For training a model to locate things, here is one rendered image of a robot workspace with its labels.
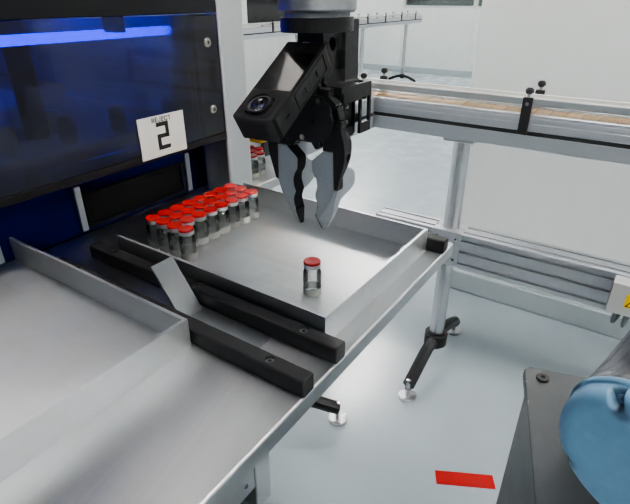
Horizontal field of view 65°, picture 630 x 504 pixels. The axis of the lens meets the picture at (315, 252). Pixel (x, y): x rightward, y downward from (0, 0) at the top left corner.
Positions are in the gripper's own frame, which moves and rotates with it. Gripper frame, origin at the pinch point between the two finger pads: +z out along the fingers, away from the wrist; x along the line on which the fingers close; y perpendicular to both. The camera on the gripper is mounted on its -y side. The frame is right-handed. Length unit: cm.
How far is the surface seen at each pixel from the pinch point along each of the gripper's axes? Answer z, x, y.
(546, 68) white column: 1, 7, 157
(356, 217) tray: 7.9, 4.4, 18.9
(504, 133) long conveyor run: 11, 3, 96
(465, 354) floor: 99, 8, 112
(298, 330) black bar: 8.6, -4.4, -8.4
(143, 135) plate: -4.6, 30.4, 2.8
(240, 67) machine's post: -11.5, 30.4, 24.3
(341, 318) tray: 9.1, -6.6, -3.6
